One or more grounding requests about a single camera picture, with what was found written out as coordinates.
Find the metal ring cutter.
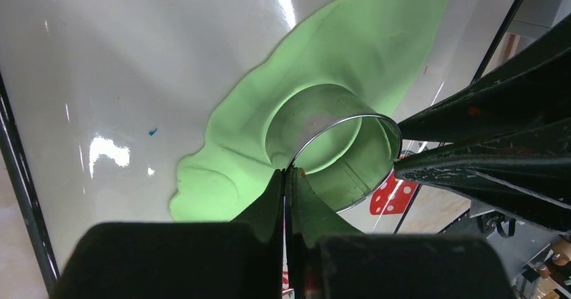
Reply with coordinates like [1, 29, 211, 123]
[265, 84, 402, 212]

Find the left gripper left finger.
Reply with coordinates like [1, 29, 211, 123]
[52, 170, 283, 298]

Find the white strawberry tray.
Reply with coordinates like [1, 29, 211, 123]
[0, 0, 539, 296]

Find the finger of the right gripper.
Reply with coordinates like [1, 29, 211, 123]
[399, 17, 570, 143]
[395, 119, 570, 232]

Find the green dough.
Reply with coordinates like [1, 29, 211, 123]
[169, 0, 449, 222]

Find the grey plastic tool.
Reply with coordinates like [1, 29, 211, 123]
[507, 0, 570, 39]

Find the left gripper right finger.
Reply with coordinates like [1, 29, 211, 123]
[285, 168, 514, 298]

